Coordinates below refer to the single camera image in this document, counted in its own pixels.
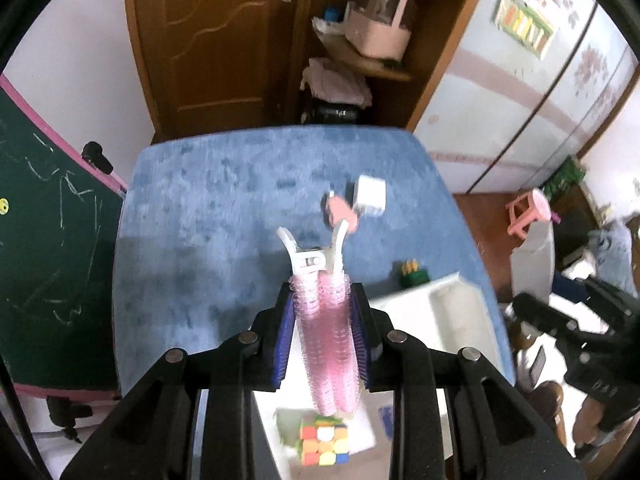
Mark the pink hair roller clip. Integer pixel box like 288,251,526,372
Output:
276,220,362,418

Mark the green chalkboard with pink frame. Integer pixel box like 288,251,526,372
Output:
0,75,128,401

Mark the person's right hand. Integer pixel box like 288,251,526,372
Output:
572,395,618,461

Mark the white plastic tray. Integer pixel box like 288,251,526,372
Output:
250,271,516,480

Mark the pink basket with handle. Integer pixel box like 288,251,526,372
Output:
345,0,416,61

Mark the blue plush cloth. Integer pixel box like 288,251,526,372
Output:
587,220,640,291

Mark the blue plush tablecloth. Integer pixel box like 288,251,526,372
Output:
114,127,516,396

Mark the black cable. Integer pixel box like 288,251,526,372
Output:
0,355,51,480

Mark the floral wardrobe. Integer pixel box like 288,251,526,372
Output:
410,0,640,196

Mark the wall poster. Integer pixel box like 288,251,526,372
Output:
494,0,561,61

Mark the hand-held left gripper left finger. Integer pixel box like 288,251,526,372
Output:
60,282,301,480

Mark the black clamp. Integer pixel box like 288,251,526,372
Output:
82,141,115,175
46,396,93,443

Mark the brown wooden shelf unit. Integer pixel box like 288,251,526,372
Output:
292,0,496,131

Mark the green bag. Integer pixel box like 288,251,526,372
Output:
542,157,586,201

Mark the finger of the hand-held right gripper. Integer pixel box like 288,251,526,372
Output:
512,292,581,341

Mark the white charger block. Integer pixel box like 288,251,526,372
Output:
351,175,388,218

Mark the folded pink towel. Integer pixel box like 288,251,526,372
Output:
300,57,373,106

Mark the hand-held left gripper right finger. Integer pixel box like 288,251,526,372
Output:
350,282,588,480

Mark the black pot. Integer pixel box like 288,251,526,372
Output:
302,100,363,126

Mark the colourful puzzle cube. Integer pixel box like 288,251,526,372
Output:
299,420,350,468

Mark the pink plastic stool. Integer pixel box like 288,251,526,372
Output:
506,189,553,238

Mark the brown wooden door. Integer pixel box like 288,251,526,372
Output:
122,0,321,143

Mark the small green box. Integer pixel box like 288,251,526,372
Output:
398,260,430,288

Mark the pink tape dispenser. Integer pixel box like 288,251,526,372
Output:
322,191,358,233

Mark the white checked cloth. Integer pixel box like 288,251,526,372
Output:
510,217,556,306

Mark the white paper packet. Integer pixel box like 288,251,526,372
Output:
312,15,348,36

